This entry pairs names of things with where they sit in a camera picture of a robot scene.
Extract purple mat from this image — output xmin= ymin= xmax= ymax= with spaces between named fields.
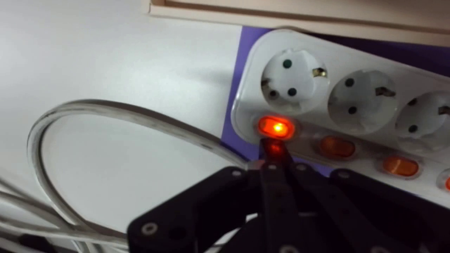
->
xmin=219 ymin=24 xmax=450 ymax=179

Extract white round cable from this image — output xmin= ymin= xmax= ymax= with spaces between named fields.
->
xmin=0 ymin=178 xmax=129 ymax=253

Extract thick white flat cable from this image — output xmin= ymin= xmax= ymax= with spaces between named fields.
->
xmin=25 ymin=98 xmax=250 ymax=247

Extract white switched power strip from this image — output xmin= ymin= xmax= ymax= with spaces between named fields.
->
xmin=230 ymin=29 xmax=450 ymax=211

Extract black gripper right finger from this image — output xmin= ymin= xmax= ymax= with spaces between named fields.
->
xmin=273 ymin=138 xmax=450 ymax=253

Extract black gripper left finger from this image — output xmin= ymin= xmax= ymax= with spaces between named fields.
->
xmin=126 ymin=138 xmax=278 ymax=253

